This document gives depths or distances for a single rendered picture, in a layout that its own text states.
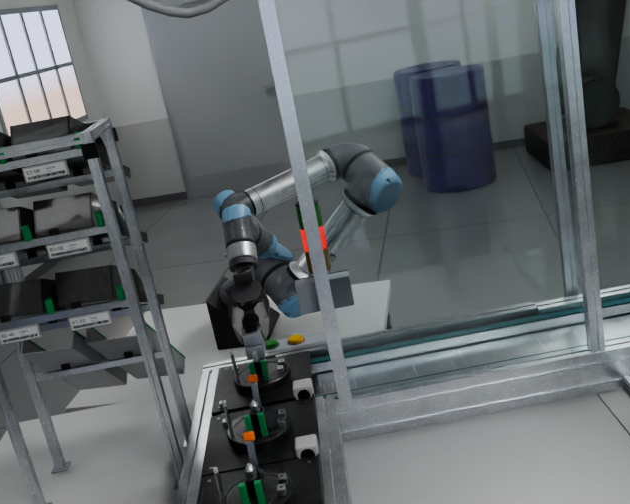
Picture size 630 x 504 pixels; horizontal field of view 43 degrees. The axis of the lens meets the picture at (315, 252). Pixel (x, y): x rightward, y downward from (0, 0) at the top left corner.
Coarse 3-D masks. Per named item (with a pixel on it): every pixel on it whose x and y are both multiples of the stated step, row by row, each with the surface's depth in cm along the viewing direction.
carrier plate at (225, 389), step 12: (288, 360) 203; (300, 360) 202; (228, 372) 203; (300, 372) 195; (216, 384) 198; (228, 384) 196; (288, 384) 190; (216, 396) 192; (228, 396) 190; (240, 396) 189; (252, 396) 188; (264, 396) 187; (276, 396) 186; (288, 396) 185; (216, 408) 186; (228, 408) 185; (240, 408) 184
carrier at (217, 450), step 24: (264, 408) 181; (288, 408) 179; (312, 408) 177; (216, 432) 175; (240, 432) 169; (264, 432) 165; (288, 432) 167; (312, 432) 167; (216, 456) 165; (240, 456) 164; (264, 456) 162; (288, 456) 160
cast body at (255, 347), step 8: (248, 328) 190; (256, 328) 190; (248, 336) 189; (256, 336) 189; (248, 344) 190; (256, 344) 190; (264, 344) 193; (248, 352) 190; (256, 352) 188; (264, 352) 190; (256, 360) 188
